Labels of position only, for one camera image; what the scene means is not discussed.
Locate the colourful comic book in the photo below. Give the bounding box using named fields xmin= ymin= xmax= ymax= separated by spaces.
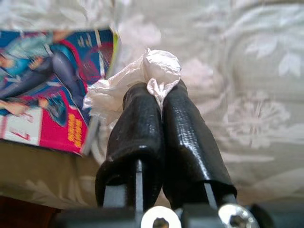
xmin=0 ymin=28 xmax=122 ymax=156

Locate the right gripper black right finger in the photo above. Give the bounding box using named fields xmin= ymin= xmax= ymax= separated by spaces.
xmin=162 ymin=79 xmax=238 ymax=211

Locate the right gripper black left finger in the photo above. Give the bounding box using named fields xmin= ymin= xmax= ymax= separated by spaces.
xmin=95 ymin=82 xmax=166 ymax=209

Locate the white tissue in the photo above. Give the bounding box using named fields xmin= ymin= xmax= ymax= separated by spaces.
xmin=82 ymin=47 xmax=182 ymax=126

